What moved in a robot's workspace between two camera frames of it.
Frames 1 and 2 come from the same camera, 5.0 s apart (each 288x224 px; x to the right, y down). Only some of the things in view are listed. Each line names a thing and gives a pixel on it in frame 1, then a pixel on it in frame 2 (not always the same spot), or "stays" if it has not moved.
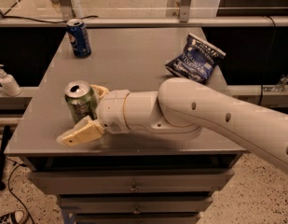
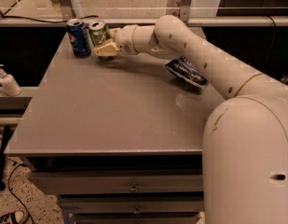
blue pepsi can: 79,37 stays
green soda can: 82,100 -> 99,32
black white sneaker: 15,217 stays
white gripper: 113,110 -> 125,39
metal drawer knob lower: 136,210 stays
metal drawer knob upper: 133,189 stays
